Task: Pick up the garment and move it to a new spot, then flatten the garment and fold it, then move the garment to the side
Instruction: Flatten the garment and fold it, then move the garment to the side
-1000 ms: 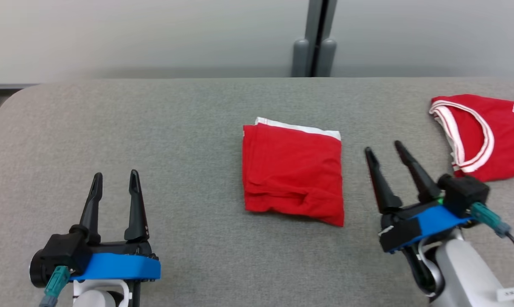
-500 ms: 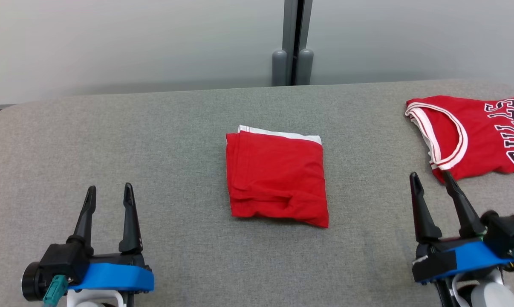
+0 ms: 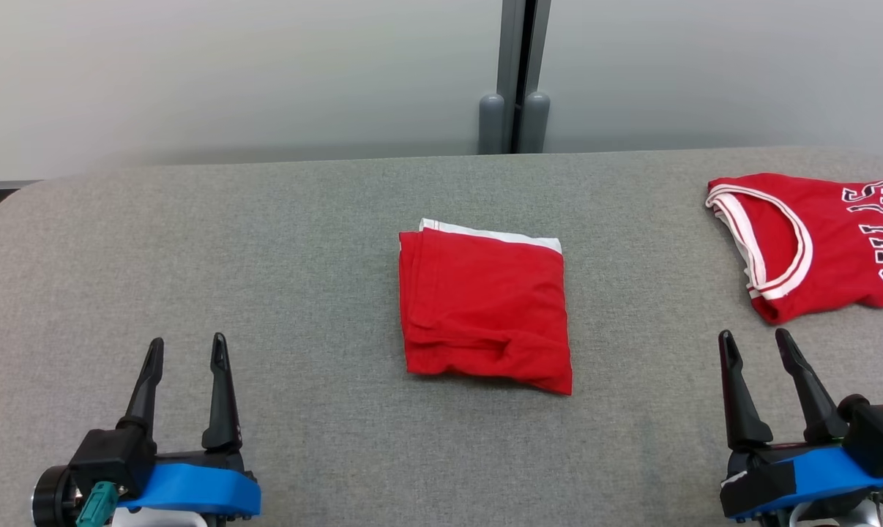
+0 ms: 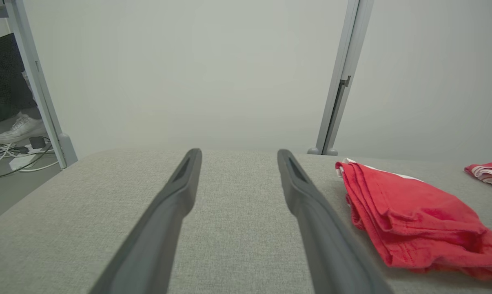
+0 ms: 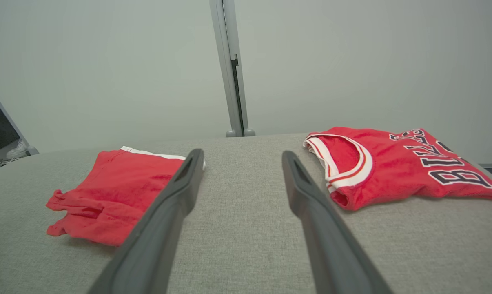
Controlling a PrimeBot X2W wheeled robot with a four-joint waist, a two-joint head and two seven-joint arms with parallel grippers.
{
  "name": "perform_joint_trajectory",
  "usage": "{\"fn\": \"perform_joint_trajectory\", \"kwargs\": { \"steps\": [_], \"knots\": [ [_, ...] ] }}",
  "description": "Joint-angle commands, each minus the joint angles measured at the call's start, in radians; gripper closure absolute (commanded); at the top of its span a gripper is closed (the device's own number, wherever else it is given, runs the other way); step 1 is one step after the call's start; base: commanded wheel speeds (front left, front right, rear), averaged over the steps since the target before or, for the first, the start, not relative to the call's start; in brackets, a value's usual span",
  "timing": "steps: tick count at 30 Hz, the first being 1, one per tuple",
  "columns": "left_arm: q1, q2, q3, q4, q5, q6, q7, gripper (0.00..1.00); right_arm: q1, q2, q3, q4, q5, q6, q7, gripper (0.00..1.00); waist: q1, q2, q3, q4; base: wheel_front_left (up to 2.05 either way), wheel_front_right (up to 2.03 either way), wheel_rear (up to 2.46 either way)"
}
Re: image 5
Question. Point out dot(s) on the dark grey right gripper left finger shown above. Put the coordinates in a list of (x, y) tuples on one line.
[(156, 237)]

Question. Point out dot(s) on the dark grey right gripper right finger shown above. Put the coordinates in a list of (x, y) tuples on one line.
[(331, 253)]

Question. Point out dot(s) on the red white striped shorts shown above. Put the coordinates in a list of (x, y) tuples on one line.
[(115, 192)]

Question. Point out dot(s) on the red white Bulls jersey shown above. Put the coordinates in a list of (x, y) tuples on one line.
[(393, 171)]

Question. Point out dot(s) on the white sneaker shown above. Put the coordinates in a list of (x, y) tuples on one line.
[(19, 150)]

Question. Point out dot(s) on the grey metal partition post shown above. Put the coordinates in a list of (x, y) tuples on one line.
[(231, 61)]

